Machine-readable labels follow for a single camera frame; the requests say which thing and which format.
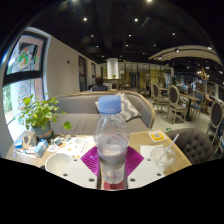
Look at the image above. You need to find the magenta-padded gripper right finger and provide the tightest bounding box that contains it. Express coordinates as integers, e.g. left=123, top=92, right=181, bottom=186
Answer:
left=123, top=145, right=167, bottom=190

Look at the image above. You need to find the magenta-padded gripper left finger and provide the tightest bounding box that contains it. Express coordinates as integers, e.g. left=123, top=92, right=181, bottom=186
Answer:
left=61, top=145, right=102, bottom=190

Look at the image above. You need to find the clear blue-capped water bottle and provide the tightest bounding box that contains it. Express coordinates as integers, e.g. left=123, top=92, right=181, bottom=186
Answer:
left=93, top=94, right=130, bottom=185

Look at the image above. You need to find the clear plastic cup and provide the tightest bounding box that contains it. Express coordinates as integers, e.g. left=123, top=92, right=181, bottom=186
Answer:
left=149, top=145, right=177, bottom=173

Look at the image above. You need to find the white paper napkin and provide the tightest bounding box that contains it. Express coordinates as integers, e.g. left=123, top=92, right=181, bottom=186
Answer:
left=139, top=144, right=162, bottom=159

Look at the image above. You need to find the white printed mug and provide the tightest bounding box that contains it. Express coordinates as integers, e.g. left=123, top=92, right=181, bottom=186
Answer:
left=44, top=152, right=74, bottom=178

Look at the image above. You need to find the flat round red coaster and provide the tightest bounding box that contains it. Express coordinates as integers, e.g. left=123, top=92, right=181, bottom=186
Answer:
left=103, top=179, right=125, bottom=191

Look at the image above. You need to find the yellow square table sticker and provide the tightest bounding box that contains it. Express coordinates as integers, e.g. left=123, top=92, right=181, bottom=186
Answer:
left=147, top=129, right=168, bottom=143

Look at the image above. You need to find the white drinking straw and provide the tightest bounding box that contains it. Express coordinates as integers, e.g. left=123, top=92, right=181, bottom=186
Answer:
left=159, top=133, right=180, bottom=163

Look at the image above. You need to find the printed menu sheet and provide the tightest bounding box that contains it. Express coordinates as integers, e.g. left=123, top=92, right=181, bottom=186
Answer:
left=49, top=134, right=69, bottom=151

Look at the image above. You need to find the small blue box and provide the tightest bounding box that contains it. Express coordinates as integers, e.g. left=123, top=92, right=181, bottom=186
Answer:
left=34, top=138, right=50, bottom=158

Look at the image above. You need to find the grey curved sofa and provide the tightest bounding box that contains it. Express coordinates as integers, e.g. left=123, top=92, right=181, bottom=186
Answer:
left=49, top=89, right=157, bottom=136

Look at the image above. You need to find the dark tufted armchair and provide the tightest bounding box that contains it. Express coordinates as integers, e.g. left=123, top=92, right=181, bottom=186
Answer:
left=165, top=127, right=218, bottom=166

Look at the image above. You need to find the group of dining chairs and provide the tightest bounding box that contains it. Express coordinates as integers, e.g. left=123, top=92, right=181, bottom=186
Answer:
left=149, top=83, right=224, bottom=148

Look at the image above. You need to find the green potted plant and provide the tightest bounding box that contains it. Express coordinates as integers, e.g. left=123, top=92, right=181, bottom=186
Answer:
left=13, top=93, right=73, bottom=140

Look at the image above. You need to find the person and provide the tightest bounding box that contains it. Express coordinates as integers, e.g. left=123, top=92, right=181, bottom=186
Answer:
left=90, top=76, right=109, bottom=92

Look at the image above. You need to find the white round column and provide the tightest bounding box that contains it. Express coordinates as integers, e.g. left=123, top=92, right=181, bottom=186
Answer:
left=106, top=57, right=120, bottom=80

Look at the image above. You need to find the black-framed decorated window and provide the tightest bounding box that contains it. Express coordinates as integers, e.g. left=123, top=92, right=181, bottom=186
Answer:
left=2, top=31, right=49, bottom=141

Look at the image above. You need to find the group of ceiling lights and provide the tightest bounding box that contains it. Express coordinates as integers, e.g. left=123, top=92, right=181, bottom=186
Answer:
left=71, top=0, right=214, bottom=54

